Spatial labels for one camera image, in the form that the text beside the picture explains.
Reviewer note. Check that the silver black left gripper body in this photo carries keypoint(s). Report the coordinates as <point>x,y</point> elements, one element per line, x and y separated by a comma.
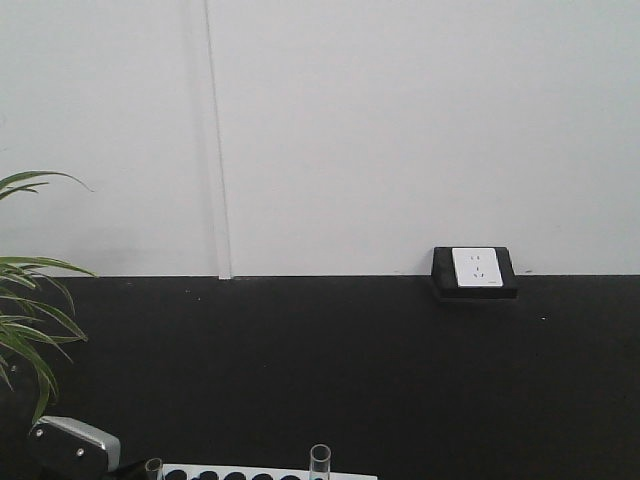
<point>72,448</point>

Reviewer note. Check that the glass test tube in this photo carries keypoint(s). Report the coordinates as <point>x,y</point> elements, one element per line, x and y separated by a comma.
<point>320,462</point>
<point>153,469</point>

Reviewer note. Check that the white test tube rack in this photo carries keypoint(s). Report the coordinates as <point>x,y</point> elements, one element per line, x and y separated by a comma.
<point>197,471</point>

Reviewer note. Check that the green potted plant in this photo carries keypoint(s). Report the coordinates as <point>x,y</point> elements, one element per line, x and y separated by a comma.
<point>27,322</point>

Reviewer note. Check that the black and white power socket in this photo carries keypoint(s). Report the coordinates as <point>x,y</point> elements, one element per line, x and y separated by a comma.
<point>473,274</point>

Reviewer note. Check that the white wall cable duct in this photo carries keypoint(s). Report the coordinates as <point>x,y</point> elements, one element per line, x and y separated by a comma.
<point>217,178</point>

